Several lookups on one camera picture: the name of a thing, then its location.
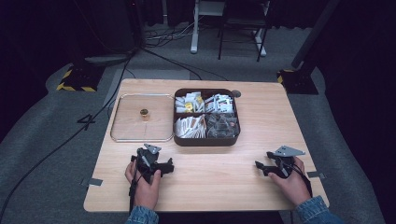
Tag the black stand with striped base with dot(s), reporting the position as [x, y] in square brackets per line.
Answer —
[81, 77]
[299, 79]

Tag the black metal chair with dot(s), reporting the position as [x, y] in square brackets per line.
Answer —
[241, 25]

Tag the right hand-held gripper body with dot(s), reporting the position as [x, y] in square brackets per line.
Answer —
[285, 161]

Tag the pile of white brown sachets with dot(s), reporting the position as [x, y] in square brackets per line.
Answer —
[190, 127]

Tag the pile of clear plastic packets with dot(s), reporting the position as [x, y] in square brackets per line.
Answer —
[222, 126]

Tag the person's right hand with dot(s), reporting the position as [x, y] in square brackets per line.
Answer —
[292, 186]

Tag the person's left hand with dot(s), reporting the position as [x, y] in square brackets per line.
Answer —
[144, 193]

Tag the clear lid with gold knob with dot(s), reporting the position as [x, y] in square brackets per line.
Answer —
[137, 130]

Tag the grey tape piece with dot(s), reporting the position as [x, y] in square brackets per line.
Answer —
[315, 174]
[95, 182]

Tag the pile of white yellow packets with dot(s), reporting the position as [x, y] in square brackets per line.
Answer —
[188, 104]

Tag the pile of white printed packets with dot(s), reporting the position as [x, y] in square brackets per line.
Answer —
[221, 104]

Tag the brown divided box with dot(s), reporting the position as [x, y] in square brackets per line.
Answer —
[205, 142]

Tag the white desk frame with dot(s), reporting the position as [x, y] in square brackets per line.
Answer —
[199, 28]

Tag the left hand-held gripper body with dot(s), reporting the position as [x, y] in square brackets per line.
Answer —
[146, 165]

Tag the round table grommet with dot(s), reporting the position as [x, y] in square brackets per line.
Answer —
[236, 93]

